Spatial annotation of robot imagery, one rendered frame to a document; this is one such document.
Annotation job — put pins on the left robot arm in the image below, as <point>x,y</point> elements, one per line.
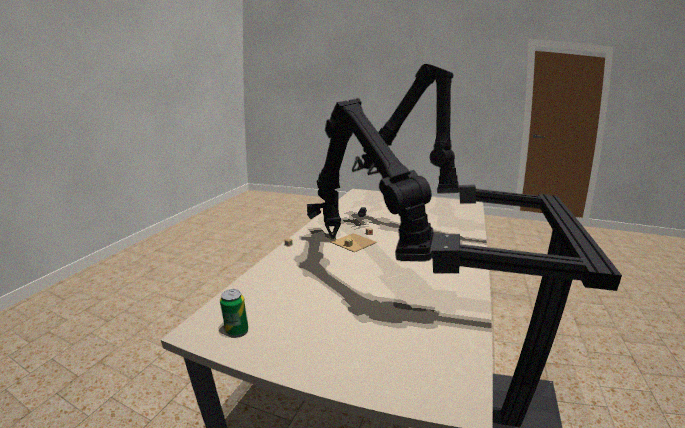
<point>405,198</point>

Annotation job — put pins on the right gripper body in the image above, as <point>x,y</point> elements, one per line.
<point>366,164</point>

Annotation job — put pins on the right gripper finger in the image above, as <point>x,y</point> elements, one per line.
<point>374,172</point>
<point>357,160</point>

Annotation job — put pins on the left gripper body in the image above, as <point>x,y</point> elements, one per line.
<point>336,217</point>

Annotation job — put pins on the tan flat mat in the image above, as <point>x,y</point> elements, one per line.
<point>359,242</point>

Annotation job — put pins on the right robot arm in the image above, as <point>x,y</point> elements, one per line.
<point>442,153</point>

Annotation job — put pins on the green soda can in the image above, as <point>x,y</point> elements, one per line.
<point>234,312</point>

